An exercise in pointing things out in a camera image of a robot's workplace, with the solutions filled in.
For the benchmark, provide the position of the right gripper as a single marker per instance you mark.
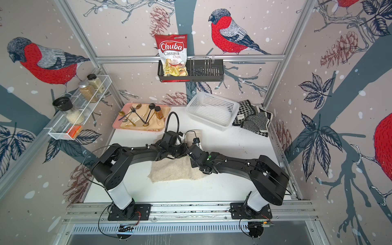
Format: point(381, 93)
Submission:
point(192, 165)

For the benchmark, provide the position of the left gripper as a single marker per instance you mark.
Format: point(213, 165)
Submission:
point(184, 148)

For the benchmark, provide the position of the beige knitted scarf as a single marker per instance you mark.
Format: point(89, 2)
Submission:
point(174, 170)

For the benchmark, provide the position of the white plastic basket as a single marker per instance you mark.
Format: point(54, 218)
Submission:
point(213, 111)

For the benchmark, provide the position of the black white patterned scarf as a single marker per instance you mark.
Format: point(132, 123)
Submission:
point(253, 118)

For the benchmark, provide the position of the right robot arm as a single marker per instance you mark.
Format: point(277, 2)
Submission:
point(268, 178)

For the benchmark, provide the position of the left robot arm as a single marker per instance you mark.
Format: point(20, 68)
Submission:
point(113, 165)

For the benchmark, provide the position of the pink tray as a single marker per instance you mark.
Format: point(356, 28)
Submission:
point(118, 121)

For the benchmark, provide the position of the small amber spice bottle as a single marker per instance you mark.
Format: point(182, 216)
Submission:
point(158, 112)

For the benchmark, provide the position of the beige cloth on tray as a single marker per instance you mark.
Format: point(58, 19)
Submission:
point(153, 121)

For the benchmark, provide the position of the black ladle spoon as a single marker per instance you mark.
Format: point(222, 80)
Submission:
point(151, 107)

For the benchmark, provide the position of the black gold fork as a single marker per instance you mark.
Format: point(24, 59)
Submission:
point(134, 111)

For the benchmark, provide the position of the gold spoon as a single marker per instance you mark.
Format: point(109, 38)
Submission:
point(125, 117)

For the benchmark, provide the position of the small orange box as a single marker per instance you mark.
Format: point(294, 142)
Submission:
point(74, 131)

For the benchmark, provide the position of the red cassava chips bag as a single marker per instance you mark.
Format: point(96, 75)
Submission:
point(172, 51)

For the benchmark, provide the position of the large jar black lid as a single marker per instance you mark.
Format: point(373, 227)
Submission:
point(73, 115)

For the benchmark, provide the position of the spice jar black lid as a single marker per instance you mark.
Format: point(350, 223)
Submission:
point(96, 83)

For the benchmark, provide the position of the spice jar silver lid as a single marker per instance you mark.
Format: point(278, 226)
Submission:
point(88, 92)

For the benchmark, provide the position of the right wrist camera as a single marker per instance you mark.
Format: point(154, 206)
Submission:
point(196, 141)

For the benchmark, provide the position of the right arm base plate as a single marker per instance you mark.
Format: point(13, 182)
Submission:
point(243, 211)

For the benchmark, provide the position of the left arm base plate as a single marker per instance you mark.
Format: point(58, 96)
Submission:
point(128, 212)

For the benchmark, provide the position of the black wire wall basket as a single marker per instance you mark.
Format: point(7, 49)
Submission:
point(198, 70)

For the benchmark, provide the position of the aluminium front rail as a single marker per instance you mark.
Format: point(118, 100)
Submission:
point(189, 212)

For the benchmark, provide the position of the white wire wall shelf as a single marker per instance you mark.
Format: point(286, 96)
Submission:
point(58, 131)

